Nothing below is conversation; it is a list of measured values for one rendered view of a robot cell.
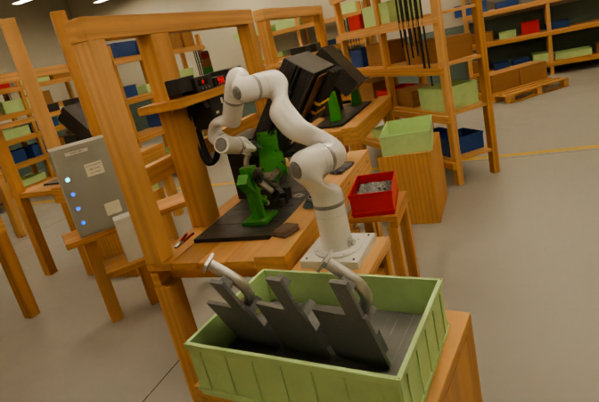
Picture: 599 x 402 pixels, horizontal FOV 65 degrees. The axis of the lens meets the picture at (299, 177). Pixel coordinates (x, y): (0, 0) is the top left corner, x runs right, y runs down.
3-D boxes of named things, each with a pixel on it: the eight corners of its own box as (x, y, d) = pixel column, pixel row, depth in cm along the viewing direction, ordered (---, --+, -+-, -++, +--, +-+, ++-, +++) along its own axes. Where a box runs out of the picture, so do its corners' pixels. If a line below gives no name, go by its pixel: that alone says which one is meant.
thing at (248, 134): (287, 178, 289) (274, 125, 280) (266, 197, 262) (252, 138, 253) (260, 181, 296) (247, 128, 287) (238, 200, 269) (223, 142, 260)
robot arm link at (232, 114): (207, 90, 205) (203, 143, 225) (235, 107, 200) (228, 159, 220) (221, 82, 211) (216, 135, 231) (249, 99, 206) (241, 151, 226)
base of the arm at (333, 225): (370, 238, 187) (362, 194, 181) (347, 262, 173) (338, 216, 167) (330, 234, 198) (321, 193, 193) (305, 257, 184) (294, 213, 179)
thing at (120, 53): (232, 147, 937) (200, 28, 875) (153, 191, 724) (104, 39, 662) (209, 150, 959) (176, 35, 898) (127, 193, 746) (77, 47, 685)
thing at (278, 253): (372, 169, 320) (368, 148, 316) (292, 290, 189) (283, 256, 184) (352, 172, 326) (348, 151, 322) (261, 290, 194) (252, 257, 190)
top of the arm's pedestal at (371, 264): (390, 244, 194) (389, 235, 193) (368, 286, 167) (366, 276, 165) (320, 245, 208) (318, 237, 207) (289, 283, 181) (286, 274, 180)
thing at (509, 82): (532, 85, 867) (530, 61, 855) (569, 86, 792) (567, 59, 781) (477, 101, 838) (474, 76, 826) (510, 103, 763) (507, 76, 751)
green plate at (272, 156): (287, 169, 250) (282, 130, 250) (281, 170, 243) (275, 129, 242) (268, 172, 255) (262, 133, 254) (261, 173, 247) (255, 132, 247)
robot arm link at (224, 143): (223, 148, 230) (237, 157, 227) (208, 147, 218) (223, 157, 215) (231, 133, 228) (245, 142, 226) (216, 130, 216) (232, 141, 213)
